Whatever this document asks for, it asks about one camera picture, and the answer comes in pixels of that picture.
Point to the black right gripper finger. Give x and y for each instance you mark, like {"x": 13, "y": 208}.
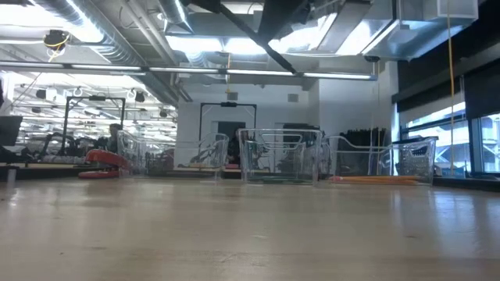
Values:
{"x": 285, "y": 15}

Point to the long ceiling light fixture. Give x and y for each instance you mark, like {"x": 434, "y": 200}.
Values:
{"x": 183, "y": 70}

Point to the narrow clear plastic bin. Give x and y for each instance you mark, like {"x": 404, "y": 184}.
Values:
{"x": 281, "y": 136}

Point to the black storage rack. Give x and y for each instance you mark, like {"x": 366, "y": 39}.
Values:
{"x": 363, "y": 132}

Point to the person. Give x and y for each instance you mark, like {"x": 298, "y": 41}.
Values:
{"x": 114, "y": 136}
{"x": 234, "y": 150}

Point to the wide clear plastic bin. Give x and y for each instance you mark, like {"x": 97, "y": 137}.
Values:
{"x": 129, "y": 148}

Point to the red stapler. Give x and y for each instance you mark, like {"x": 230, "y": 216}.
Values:
{"x": 103, "y": 156}

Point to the black computer monitor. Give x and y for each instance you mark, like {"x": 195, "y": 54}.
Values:
{"x": 9, "y": 130}

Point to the grey square wall vent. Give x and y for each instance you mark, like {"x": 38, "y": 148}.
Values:
{"x": 293, "y": 97}
{"x": 232, "y": 96}

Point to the black ceiling dome camera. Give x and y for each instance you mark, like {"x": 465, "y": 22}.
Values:
{"x": 372, "y": 58}

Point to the black gantry frame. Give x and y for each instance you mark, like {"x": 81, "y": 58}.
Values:
{"x": 228, "y": 104}
{"x": 93, "y": 98}

